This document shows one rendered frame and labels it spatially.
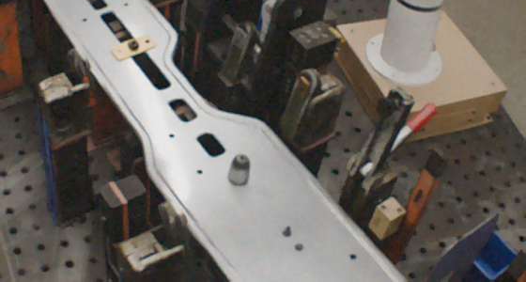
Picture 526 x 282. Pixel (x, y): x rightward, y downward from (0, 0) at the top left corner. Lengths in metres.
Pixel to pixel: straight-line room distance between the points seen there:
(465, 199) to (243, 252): 0.71
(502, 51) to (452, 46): 1.48
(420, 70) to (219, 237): 0.79
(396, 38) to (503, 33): 1.81
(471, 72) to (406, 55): 0.20
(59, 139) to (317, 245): 0.48
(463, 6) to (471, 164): 1.84
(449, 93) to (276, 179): 0.65
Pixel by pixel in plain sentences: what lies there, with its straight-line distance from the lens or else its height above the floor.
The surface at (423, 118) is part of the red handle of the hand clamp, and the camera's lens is 1.17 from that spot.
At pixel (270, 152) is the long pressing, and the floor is 1.00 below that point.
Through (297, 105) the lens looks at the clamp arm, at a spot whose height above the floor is 1.04.
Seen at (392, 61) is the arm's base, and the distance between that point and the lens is 1.74.
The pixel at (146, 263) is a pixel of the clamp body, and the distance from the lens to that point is 1.04.
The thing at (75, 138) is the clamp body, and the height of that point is 0.93.
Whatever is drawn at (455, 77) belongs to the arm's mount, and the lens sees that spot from 1.79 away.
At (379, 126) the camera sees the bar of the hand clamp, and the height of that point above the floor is 1.15.
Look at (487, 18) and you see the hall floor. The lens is 3.52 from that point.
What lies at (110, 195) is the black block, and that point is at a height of 0.99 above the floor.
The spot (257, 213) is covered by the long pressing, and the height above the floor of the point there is 1.00.
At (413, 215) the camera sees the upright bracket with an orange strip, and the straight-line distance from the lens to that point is 1.14.
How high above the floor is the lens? 1.92
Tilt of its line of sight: 45 degrees down
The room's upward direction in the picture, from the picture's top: 11 degrees clockwise
